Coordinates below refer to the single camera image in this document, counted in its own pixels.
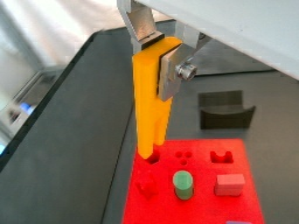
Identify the purple rectangular block peg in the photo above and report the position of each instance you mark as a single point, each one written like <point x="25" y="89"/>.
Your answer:
<point x="236" y="222"/>

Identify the green cylinder peg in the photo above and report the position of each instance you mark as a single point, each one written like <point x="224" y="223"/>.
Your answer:
<point x="183" y="184"/>

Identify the pink-red rectangular block peg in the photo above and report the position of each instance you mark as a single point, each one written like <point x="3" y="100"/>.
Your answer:
<point x="230" y="184"/>

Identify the black curved regrasp stand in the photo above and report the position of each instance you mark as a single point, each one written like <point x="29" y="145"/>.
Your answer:
<point x="221" y="111"/>

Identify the grey device outside enclosure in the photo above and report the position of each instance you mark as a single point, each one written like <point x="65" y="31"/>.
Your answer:
<point x="16" y="108"/>

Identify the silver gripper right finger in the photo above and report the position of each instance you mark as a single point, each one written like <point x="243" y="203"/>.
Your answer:
<point x="176" y="67"/>

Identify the yellow square-circle fork object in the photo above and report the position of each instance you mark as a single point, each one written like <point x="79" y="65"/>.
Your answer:
<point x="151" y="110"/>

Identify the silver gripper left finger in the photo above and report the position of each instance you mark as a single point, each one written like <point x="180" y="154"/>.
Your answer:
<point x="139" y="20"/>

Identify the red star peg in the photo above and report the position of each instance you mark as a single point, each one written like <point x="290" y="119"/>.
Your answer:
<point x="147" y="186"/>

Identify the red fixture board with holes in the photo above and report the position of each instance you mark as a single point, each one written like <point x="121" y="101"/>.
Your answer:
<point x="205" y="158"/>

